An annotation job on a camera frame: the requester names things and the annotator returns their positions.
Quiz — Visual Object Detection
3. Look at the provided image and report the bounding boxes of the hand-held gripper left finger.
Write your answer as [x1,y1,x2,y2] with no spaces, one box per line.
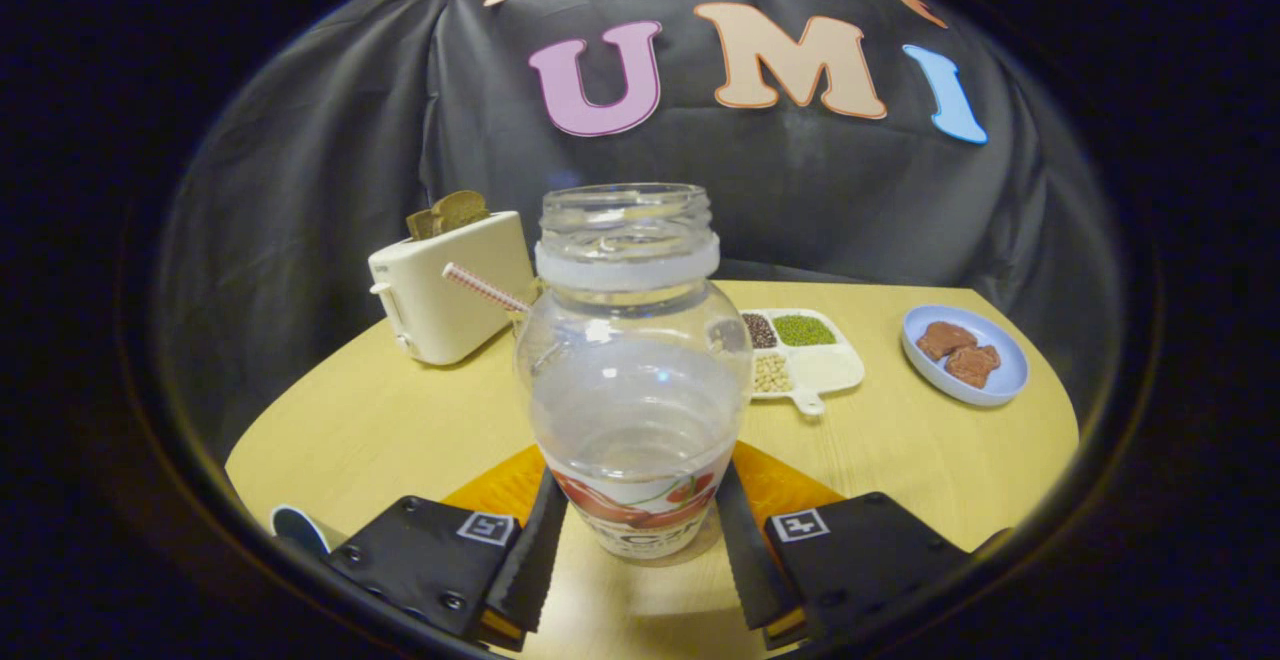
[325,445,571,653]

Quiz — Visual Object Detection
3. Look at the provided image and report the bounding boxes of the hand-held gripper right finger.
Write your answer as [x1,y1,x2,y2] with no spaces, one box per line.
[715,442,986,653]

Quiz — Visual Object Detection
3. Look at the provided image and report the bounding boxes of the clear plastic juice bottle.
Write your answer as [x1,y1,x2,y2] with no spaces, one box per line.
[513,183,754,561]

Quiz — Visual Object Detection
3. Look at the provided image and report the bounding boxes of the pale blue-grey cup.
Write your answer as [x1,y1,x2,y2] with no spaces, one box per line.
[270,505,347,557]

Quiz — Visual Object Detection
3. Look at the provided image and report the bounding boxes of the wooden table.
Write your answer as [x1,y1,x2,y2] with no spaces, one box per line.
[225,280,1081,660]

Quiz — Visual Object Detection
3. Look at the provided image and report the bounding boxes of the white divided tray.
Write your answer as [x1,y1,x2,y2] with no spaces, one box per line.
[738,307,866,416]

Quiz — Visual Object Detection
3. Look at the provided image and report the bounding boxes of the green beans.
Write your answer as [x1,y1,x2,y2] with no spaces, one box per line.
[773,314,837,347]

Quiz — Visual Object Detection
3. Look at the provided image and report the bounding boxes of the cream toaster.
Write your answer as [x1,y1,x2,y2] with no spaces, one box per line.
[367,210,536,367]

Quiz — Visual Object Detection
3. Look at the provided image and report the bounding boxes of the brown meat slice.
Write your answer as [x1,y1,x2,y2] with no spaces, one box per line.
[945,344,1002,389]
[915,321,979,361]

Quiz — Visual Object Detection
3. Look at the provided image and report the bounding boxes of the blue plate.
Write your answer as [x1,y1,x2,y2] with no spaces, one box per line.
[901,304,1030,408]

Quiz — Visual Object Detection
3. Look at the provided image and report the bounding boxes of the brown toast slices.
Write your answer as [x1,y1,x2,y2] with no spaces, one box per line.
[405,190,491,241]

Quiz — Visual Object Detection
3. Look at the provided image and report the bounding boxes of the black backdrop cloth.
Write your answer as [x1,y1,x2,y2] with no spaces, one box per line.
[150,0,1126,501]

